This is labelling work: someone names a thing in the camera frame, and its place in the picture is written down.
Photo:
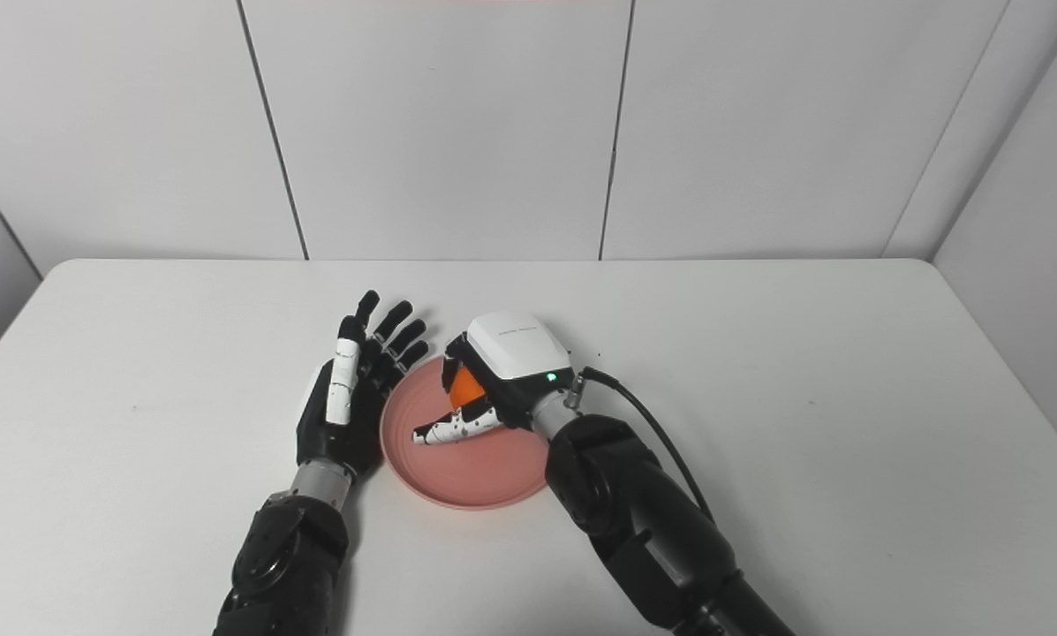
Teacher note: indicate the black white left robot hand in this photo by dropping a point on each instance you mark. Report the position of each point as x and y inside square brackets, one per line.
[351, 397]

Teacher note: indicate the orange fruit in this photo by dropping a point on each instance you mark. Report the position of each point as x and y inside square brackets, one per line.
[466, 387]

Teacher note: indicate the pink round plate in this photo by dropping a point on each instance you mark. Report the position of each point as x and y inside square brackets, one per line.
[475, 464]

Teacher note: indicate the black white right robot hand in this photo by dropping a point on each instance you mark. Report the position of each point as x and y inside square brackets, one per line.
[502, 371]

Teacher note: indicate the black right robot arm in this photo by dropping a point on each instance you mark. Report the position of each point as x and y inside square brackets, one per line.
[643, 521]

